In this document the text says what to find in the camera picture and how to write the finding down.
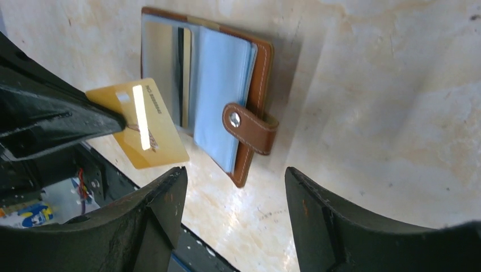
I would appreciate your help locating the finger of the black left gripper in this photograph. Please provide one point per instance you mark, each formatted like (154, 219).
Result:
(41, 113)

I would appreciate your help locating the gold credit card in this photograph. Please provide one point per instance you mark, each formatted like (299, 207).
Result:
(150, 138)
(166, 58)

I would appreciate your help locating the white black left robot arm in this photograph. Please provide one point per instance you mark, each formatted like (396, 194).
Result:
(49, 172)

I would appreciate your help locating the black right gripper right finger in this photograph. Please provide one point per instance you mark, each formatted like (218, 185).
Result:
(332, 233)

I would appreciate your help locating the brown leather card holder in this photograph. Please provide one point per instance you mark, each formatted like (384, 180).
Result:
(230, 72)

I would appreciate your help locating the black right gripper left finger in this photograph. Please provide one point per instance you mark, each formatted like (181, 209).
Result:
(134, 233)

